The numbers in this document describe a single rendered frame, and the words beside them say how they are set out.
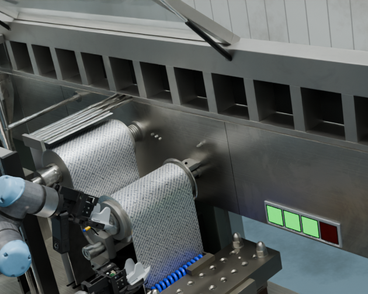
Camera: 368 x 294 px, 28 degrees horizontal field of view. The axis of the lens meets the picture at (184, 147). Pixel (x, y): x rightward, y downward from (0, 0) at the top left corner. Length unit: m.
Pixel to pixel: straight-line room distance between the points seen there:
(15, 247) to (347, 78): 0.83
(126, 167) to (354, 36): 1.95
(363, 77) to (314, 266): 2.34
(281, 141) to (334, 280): 1.97
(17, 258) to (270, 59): 0.76
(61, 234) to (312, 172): 0.65
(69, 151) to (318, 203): 0.73
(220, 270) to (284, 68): 0.64
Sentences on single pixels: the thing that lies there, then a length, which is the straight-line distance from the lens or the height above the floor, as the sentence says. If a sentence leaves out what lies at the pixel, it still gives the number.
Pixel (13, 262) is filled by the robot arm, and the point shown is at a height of 1.39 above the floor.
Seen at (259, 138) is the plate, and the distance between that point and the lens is 1.95.
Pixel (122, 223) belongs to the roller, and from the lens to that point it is 1.98.
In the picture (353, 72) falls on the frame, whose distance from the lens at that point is 1.68.
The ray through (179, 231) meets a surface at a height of 1.14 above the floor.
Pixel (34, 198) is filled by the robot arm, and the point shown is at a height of 1.45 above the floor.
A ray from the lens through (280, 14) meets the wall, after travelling 4.15.
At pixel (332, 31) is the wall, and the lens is 3.96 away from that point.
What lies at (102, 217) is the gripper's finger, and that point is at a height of 1.30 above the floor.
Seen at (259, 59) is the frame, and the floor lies 1.63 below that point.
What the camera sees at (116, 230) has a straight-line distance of 2.00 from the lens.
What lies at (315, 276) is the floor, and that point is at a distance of 3.84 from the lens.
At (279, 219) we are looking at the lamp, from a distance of 2.03.
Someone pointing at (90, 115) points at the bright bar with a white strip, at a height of 1.44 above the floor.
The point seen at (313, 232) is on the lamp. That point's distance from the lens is 1.96.
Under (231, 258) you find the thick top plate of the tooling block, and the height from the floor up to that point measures 1.03.
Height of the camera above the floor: 2.20
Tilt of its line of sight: 24 degrees down
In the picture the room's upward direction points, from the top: 11 degrees counter-clockwise
